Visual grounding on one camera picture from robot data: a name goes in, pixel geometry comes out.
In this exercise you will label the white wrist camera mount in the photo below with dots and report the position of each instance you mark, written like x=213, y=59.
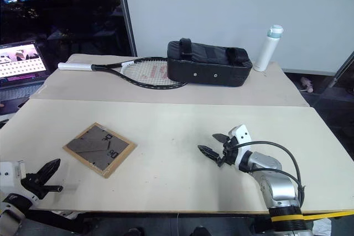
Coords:
x=7, y=173
x=241, y=133

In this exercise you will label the pink shoe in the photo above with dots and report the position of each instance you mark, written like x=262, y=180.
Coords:
x=307, y=83

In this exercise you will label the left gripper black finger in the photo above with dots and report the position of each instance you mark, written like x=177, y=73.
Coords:
x=54, y=188
x=48, y=171

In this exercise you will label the black padded case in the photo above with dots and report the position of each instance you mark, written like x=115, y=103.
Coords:
x=210, y=73

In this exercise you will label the dark rounded shape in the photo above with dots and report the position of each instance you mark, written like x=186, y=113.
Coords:
x=200, y=231

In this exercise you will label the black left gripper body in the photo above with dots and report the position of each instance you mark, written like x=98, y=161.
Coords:
x=33, y=184

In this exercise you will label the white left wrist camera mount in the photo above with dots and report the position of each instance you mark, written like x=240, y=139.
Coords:
x=7, y=173

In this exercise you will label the grey metal leg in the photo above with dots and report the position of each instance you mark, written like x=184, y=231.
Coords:
x=341, y=68

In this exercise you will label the laptop computer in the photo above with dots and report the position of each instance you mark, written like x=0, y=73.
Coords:
x=19, y=59

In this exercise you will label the white bottle with teal lid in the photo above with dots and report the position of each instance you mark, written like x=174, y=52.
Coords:
x=265, y=51

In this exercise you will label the wooden picture frame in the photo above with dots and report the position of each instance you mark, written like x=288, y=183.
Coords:
x=94, y=150

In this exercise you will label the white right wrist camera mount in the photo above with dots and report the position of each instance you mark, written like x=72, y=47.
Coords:
x=241, y=133

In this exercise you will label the black and white tennis racket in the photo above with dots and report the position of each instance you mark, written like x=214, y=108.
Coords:
x=138, y=81

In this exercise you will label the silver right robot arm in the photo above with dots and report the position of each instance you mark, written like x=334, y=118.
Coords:
x=279, y=186

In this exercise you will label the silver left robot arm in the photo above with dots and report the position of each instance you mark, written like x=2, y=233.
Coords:
x=15, y=201

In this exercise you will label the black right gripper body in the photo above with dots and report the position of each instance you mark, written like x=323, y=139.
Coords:
x=229, y=154

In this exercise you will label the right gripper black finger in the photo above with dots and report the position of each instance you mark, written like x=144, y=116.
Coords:
x=221, y=137
x=210, y=152

